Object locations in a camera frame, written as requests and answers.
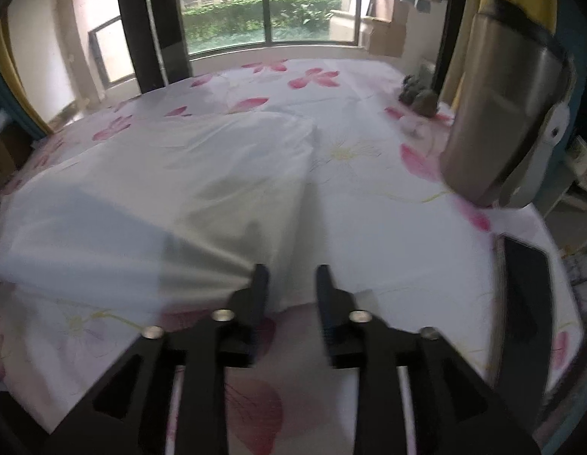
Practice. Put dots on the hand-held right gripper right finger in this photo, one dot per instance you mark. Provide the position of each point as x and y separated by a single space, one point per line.
324 313

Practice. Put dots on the floral bed sheet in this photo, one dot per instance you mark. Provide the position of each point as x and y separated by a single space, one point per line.
369 227

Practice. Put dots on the balcony cardboard box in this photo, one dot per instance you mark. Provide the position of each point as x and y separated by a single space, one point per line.
383 35

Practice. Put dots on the dark sliding door frame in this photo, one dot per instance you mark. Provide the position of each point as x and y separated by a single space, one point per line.
151 23
447 33

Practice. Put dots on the white jacket with dark collar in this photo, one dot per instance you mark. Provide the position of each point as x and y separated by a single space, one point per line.
156 208

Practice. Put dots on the yellow curtain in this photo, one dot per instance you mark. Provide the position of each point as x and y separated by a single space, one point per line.
466 57
16 73

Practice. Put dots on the black smartphone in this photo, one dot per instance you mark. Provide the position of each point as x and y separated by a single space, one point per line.
525 284

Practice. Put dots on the steel thermos bottle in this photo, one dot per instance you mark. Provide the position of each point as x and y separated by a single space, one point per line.
501 104

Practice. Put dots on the white side table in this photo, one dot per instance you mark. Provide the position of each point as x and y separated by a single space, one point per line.
565 199

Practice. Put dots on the dark balcony railing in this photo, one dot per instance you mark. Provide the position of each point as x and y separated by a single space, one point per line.
267 14

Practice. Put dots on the teal curtain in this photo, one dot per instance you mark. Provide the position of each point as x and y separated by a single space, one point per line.
584 71
9 113

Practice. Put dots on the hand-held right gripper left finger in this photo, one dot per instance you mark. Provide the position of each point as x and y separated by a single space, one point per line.
258 303

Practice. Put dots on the small dark ornament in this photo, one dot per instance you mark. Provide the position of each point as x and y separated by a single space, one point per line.
419 95

